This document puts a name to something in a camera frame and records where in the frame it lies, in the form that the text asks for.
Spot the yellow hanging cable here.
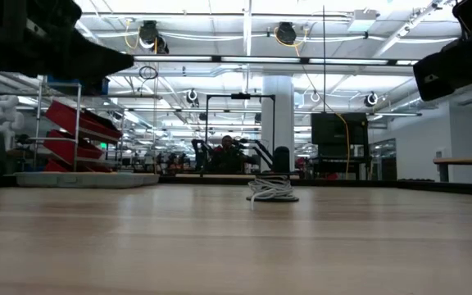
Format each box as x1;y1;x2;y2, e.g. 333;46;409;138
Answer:
274;26;351;175

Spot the black monitor on stand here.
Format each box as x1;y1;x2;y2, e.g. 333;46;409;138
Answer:
311;112;370;180

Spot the black background station frame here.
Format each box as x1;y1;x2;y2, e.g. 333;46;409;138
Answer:
204;93;277;175

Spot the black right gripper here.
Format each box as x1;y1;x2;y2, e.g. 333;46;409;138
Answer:
412;27;472;102

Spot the red slanted storage bin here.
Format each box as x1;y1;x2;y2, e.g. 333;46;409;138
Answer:
43;158;112;173
46;101;123;143
42;129;106;163

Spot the long ceiling light strip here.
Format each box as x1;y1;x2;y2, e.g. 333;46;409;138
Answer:
132;54;420;67

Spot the round black cord reel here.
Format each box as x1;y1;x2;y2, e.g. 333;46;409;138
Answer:
246;175;301;203

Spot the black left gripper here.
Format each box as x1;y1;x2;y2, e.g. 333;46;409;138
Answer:
0;0;135;82

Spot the person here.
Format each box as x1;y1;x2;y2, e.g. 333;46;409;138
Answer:
211;134;247;175

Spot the black cylindrical bin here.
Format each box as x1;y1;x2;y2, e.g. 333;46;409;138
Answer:
273;146;292;175

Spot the grey plastic tool case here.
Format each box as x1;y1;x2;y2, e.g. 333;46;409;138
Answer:
13;170;161;189

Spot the wooden background table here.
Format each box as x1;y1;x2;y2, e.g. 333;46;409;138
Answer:
432;153;472;184

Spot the metal bin rack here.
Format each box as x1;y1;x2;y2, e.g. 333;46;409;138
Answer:
30;75;127;173

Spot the white ceiling box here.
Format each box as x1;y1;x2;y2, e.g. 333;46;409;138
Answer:
347;10;379;33

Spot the white robot figure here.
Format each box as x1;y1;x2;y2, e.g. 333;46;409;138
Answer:
0;95;26;153

